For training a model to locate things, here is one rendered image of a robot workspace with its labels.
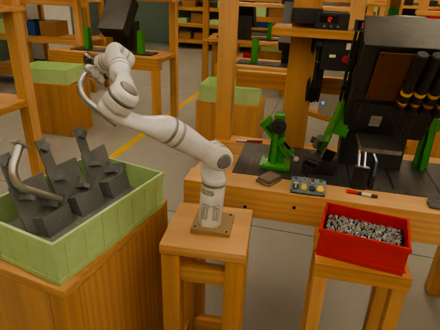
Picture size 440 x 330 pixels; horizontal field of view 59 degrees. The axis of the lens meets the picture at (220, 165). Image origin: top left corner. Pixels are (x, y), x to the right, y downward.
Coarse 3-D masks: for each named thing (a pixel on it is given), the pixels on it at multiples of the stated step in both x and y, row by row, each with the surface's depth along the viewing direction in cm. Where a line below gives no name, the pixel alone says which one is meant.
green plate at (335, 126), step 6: (342, 96) 179; (342, 102) 173; (336, 108) 184; (342, 108) 174; (336, 114) 178; (342, 114) 176; (330, 120) 187; (336, 120) 177; (342, 120) 177; (330, 126) 181; (336, 126) 179; (342, 126) 178; (330, 132) 179; (336, 132) 180; (342, 132) 179
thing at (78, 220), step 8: (128, 192) 177; (112, 200) 170; (104, 208) 164; (80, 216) 158; (88, 216) 158; (8, 224) 151; (16, 224) 152; (72, 224) 153; (80, 224) 153; (64, 232) 148; (48, 240) 143
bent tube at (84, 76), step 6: (84, 72) 162; (84, 78) 162; (78, 84) 161; (78, 90) 161; (84, 96) 162; (84, 102) 163; (90, 102) 164; (90, 108) 165; (96, 108) 165; (102, 114) 167; (108, 120) 169
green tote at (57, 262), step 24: (144, 168) 176; (144, 192) 162; (0, 216) 150; (96, 216) 138; (120, 216) 151; (144, 216) 166; (0, 240) 137; (24, 240) 129; (72, 240) 130; (96, 240) 142; (24, 264) 135; (48, 264) 128; (72, 264) 133
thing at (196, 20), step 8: (184, 0) 1094; (192, 0) 1111; (184, 8) 1090; (192, 8) 1084; (200, 8) 1083; (216, 8) 1072; (192, 16) 1106; (200, 16) 1099; (184, 24) 1108; (192, 24) 1103; (200, 24) 1101; (216, 24) 1093; (264, 24) 1060; (272, 24) 1050; (184, 32) 1129; (192, 32) 1144; (200, 32) 1130; (184, 40) 1126; (192, 40) 1125; (200, 40) 1119
